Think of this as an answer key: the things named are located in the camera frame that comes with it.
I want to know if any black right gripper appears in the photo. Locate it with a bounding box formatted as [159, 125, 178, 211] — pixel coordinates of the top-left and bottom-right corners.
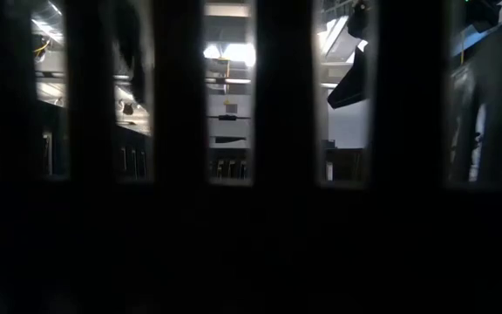
[326, 0, 370, 111]

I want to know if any black slotted plastic basket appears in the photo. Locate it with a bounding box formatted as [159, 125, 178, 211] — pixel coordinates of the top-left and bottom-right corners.
[0, 0, 502, 314]

